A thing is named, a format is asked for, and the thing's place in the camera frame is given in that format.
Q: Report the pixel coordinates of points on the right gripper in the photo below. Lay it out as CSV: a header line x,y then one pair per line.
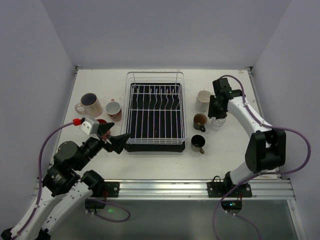
x,y
216,110

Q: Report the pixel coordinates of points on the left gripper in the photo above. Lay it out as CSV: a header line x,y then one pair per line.
x,y
105,142

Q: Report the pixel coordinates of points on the white faceted mug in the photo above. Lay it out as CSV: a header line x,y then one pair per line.
x,y
203,100

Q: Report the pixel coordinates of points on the red mug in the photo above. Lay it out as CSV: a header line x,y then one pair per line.
x,y
101,121

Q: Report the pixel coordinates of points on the clear drinking glass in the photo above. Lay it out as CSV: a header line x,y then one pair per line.
x,y
217,123

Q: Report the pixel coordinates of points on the black tumbler cup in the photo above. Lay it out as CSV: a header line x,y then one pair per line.
x,y
199,122

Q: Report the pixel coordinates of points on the pink floral mug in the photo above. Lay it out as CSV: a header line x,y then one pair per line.
x,y
113,110

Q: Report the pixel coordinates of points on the light pink mug dark interior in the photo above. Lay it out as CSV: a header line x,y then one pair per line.
x,y
89,105

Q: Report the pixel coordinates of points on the brown striped mug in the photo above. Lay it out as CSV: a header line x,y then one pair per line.
x,y
197,143

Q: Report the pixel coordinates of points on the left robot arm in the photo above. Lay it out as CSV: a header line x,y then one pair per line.
x,y
62,189

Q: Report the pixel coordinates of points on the black drip tray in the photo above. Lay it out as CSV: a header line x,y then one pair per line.
x,y
155,148

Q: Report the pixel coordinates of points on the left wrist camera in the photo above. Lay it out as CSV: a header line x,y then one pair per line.
x,y
89,126

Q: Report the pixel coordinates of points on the white wire dish rack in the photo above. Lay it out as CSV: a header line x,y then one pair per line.
x,y
151,77

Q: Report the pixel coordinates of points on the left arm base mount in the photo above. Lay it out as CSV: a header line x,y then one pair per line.
x,y
106,190

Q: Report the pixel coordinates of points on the aluminium mounting rail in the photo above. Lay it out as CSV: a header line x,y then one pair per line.
x,y
262,189

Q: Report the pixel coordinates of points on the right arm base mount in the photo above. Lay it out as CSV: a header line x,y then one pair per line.
x,y
233,203

